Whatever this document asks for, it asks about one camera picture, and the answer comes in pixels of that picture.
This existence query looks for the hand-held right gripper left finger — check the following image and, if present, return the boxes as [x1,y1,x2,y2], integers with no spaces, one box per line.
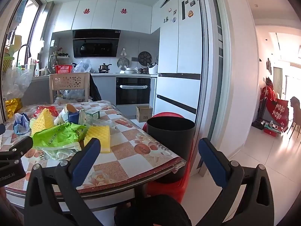
[25,138,101,226]

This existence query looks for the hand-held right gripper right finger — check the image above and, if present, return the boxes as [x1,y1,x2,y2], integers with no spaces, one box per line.
[198,138,274,226]

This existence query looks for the blue wrapper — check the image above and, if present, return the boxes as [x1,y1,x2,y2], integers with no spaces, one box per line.
[13,112,31,135]

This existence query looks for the yellow foam sponge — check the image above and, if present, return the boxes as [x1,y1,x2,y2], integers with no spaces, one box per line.
[30,109,56,136]
[83,125,111,154]

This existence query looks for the green plastic bag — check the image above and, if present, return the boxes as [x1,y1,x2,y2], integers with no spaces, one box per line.
[31,122,88,161]

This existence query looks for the red snack wrapper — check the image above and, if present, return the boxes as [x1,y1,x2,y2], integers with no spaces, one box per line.
[33,105,59,118]

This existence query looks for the black trash bin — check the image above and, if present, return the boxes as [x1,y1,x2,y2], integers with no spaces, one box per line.
[147,117,196,184]

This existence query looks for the pale green drink bottle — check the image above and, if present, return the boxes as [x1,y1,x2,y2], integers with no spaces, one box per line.
[54,103,81,126]

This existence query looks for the gold foil bag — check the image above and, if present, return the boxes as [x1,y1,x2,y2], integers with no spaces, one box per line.
[5,97,23,120]

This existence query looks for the red plastic stool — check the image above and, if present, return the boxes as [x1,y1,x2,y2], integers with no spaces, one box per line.
[142,112,196,203]

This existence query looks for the clear plastic bag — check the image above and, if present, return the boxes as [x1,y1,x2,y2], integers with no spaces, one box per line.
[2,67,33,100]
[56,89,87,104]
[74,59,92,73]

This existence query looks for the green plastic basket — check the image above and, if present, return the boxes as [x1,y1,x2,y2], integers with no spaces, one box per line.
[2,56,14,72]

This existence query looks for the black jacket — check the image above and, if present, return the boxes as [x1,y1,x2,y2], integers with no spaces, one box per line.
[89,74,102,102]

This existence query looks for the cardboard box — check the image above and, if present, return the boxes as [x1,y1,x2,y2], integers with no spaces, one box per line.
[136,105,153,123]

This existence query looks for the person's leg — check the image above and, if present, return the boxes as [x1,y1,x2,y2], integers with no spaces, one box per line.
[114,194,192,226]

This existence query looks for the beige perforated chair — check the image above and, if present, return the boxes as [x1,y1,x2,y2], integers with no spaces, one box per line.
[49,72,91,104]

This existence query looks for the red banner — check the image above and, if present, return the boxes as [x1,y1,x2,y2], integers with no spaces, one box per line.
[260,84,289,133]

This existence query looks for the black built-in oven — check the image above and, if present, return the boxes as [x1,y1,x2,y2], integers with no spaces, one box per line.
[115,76,151,106]

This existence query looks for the kitchen faucet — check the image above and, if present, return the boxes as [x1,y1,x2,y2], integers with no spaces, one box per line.
[16,44,32,68]

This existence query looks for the red plastic basket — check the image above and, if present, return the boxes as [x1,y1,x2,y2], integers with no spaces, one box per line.
[55,64,73,74]

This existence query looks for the metal cooking pot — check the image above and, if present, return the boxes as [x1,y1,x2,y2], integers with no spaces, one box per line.
[98,63,112,73]

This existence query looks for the dark dining chair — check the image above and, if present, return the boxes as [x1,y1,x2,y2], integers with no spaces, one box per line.
[288,96,301,140]

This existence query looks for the round metal steamer rack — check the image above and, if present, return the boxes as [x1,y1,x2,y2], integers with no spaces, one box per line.
[117,57,129,71]

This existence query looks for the white refrigerator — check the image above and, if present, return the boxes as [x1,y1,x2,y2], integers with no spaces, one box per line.
[154,0,203,123]

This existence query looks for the black range hood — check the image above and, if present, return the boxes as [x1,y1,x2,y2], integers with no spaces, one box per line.
[72,29,121,58]

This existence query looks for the round black multi-hole pan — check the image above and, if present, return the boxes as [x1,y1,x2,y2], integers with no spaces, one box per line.
[138,51,153,64]

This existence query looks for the white upper cabinets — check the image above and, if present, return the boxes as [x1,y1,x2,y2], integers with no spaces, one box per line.
[52,0,161,35]

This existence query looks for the cluster of fridge magnets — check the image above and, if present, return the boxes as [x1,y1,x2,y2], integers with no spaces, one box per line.
[163,0,197,24]

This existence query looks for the sliding door frame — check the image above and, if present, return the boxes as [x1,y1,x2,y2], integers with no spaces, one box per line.
[196,0,233,177]

